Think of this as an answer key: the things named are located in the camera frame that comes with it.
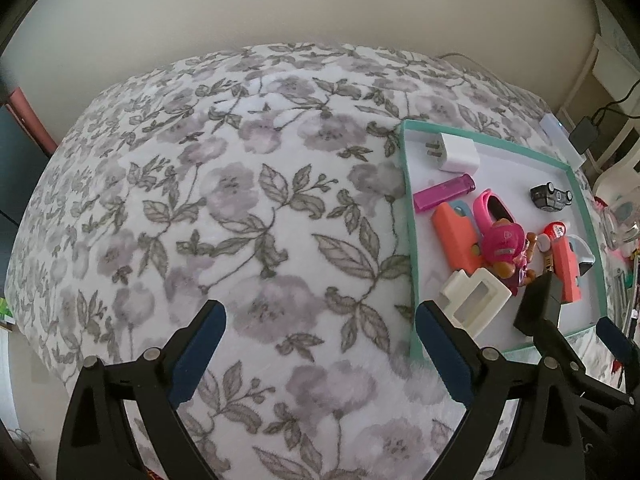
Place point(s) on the white charger cube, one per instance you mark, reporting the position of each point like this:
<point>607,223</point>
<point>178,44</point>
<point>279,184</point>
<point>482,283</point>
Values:
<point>457,152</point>

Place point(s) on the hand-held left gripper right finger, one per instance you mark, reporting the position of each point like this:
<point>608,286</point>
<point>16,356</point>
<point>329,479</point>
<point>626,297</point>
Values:
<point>447,355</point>

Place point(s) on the pink pup figure toy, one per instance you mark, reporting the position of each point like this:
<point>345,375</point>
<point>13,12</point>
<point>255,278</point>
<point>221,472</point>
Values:
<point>505,245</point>

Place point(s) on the white rectangular device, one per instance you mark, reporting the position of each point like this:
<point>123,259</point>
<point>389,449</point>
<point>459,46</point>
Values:
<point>560,140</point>

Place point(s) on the coral and blue plastic toy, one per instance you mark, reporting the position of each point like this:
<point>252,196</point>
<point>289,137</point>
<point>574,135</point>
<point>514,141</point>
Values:
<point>450,232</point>
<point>567,270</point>

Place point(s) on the grey power adapter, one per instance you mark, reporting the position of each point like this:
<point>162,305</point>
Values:
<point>585,135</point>

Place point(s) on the white shelf unit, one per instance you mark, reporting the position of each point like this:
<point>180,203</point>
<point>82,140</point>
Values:
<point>607,70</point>

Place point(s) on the red tube with white cap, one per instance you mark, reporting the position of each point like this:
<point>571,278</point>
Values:
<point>554,232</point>

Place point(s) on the teal cardboard box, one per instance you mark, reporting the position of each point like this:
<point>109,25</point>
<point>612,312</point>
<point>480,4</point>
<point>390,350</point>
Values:
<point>510,175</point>

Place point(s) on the purple lighter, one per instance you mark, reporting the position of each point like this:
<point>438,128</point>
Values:
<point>442,193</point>

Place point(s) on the black toy car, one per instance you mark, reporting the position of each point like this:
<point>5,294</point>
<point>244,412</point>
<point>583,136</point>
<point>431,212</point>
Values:
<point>550,195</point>

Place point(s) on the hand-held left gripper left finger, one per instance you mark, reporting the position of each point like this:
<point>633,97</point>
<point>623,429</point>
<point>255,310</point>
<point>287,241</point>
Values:
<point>197,355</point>

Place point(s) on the cream plastic holder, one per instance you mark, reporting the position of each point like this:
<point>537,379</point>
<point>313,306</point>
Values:
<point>460,287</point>

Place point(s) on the clear plastic container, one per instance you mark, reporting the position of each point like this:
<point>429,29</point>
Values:
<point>622,222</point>

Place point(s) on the dark blue panel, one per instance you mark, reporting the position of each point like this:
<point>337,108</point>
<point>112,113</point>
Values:
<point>20,160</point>

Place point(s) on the pink toy watch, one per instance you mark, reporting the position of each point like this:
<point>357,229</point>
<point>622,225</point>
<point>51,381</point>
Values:
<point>482,210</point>

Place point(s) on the black power adapter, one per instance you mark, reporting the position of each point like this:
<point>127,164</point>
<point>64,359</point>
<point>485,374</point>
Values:
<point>537,305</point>

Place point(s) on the floral blanket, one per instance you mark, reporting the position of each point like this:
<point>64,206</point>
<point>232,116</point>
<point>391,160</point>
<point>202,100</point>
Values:
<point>225,185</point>

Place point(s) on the white plastic chair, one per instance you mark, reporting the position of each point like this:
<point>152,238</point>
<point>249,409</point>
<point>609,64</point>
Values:
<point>620,170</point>

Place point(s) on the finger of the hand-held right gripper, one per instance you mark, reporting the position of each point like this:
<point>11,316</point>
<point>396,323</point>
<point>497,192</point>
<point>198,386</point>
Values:
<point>615,340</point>
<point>562,352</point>

